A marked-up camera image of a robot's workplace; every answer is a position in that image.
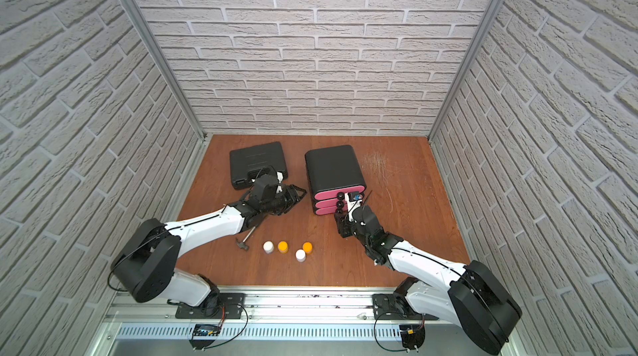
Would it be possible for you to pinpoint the orange paint can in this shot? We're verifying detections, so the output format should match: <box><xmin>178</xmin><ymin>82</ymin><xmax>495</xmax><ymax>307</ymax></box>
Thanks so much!
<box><xmin>302</xmin><ymin>242</ymin><xmax>313</xmax><ymax>254</ymax></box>

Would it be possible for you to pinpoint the black pink drawer cabinet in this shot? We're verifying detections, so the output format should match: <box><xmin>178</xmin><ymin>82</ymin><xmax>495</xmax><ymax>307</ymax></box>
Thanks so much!
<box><xmin>305</xmin><ymin>145</ymin><xmax>367</xmax><ymax>216</ymax></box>

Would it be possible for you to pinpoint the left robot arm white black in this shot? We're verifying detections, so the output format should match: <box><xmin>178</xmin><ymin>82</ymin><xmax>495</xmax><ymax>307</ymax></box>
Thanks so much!
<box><xmin>110</xmin><ymin>173</ymin><xmax>307</xmax><ymax>309</ymax></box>

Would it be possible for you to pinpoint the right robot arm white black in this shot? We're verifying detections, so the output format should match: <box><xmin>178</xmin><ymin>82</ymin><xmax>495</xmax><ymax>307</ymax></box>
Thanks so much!
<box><xmin>334</xmin><ymin>202</ymin><xmax>523</xmax><ymax>355</ymax></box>

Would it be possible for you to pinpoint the white paint can left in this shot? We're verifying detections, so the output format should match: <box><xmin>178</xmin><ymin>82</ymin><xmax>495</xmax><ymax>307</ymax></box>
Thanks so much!
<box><xmin>263</xmin><ymin>241</ymin><xmax>274</xmax><ymax>254</ymax></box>

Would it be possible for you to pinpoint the white paint can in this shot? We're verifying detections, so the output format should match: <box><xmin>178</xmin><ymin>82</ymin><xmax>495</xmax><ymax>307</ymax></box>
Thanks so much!
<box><xmin>295</xmin><ymin>250</ymin><xmax>307</xmax><ymax>262</ymax></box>
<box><xmin>263</xmin><ymin>241</ymin><xmax>274</xmax><ymax>254</ymax></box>

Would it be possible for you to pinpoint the yellow paint can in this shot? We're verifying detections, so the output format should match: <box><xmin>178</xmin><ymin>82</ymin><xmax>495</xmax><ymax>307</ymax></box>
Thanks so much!
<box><xmin>277</xmin><ymin>241</ymin><xmax>289</xmax><ymax>254</ymax></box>

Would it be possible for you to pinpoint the white paint can right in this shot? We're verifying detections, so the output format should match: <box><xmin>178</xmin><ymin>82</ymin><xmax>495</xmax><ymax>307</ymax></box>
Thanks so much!
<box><xmin>295</xmin><ymin>250</ymin><xmax>307</xmax><ymax>262</ymax></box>

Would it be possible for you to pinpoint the black plastic tool case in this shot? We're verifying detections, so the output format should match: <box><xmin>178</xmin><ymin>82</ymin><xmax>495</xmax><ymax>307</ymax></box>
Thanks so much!
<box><xmin>229</xmin><ymin>142</ymin><xmax>288</xmax><ymax>190</ymax></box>

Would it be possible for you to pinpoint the right small connector board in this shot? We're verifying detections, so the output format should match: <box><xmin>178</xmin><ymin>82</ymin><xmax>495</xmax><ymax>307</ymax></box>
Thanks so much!
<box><xmin>399</xmin><ymin>324</ymin><xmax>425</xmax><ymax>352</ymax></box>

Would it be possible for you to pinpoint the left small circuit board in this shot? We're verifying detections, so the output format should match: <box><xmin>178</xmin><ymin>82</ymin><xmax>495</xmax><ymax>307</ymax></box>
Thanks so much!
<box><xmin>189</xmin><ymin>324</ymin><xmax>221</xmax><ymax>350</ymax></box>

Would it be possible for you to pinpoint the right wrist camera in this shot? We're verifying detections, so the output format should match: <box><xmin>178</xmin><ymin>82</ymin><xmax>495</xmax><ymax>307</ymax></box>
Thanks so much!
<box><xmin>344</xmin><ymin>191</ymin><xmax>365</xmax><ymax>211</ymax></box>

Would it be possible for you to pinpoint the hammer with black handle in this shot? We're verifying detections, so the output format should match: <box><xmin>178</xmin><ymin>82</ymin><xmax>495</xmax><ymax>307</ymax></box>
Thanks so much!
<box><xmin>235</xmin><ymin>227</ymin><xmax>256</xmax><ymax>251</ymax></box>

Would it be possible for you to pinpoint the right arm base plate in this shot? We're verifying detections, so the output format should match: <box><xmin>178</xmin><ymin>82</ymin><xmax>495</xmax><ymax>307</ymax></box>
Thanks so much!
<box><xmin>372</xmin><ymin>294</ymin><xmax>438</xmax><ymax>321</ymax></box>

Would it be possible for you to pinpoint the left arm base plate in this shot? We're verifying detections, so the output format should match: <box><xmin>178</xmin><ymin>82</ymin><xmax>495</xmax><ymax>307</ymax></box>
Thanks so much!
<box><xmin>175</xmin><ymin>292</ymin><xmax>246</xmax><ymax>320</ymax></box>

